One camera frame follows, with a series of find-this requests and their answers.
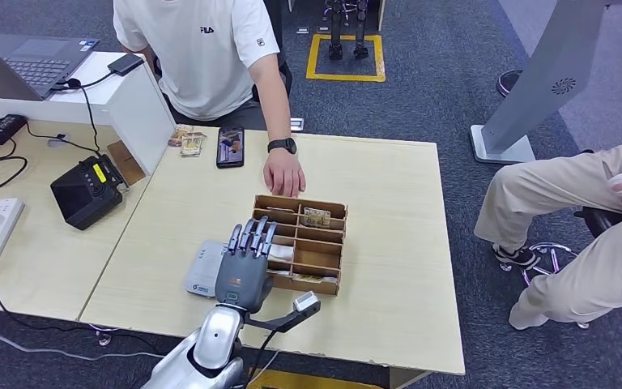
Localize person's left hand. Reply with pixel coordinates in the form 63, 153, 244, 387
262, 152, 307, 199

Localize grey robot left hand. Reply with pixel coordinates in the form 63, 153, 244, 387
214, 216, 279, 315

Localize green gold room key card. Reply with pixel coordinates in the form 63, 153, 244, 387
292, 273, 339, 284

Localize wooden compartment organizer box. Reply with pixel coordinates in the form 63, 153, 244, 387
242, 194, 349, 297

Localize grey white card reader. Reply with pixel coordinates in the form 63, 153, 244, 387
183, 240, 232, 299

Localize small gold patterned card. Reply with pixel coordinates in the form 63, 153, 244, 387
303, 207, 332, 228

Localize person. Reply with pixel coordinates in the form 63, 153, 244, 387
112, 0, 307, 199
473, 140, 622, 331

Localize black wristwatch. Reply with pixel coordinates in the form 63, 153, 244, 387
266, 137, 298, 156

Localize folded white paper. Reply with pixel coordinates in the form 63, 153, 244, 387
267, 242, 295, 264

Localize chrome base stool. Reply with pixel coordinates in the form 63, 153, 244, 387
520, 206, 622, 330

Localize black smartphone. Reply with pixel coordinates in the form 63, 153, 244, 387
215, 126, 245, 169

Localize yellow floor tape square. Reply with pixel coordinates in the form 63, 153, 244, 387
305, 34, 386, 83

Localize black humanoid robot legs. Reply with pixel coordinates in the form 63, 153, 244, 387
325, 0, 371, 62

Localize grey kiosk stand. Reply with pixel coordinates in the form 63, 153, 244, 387
470, 0, 622, 166

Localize brown cardboard piece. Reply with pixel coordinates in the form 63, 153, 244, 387
107, 140, 147, 187

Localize white counter box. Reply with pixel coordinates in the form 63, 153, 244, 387
0, 51, 177, 178

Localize black round floor object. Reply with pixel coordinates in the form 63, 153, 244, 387
496, 70, 525, 99

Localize black terminal with yellow display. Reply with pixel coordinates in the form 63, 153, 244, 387
50, 154, 129, 232

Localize black external drive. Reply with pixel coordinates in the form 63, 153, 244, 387
107, 53, 146, 78

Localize dark grey laptop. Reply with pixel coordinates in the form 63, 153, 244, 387
0, 25, 100, 103

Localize black power adapter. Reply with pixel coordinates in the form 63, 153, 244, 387
0, 114, 28, 152

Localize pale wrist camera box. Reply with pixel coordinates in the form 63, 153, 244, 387
292, 291, 322, 315

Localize white cable under desk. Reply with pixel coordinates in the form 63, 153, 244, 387
246, 349, 281, 389

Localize black drive cable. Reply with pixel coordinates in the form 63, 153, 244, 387
52, 68, 117, 156

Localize white floor cable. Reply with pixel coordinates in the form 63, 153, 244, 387
0, 322, 164, 361

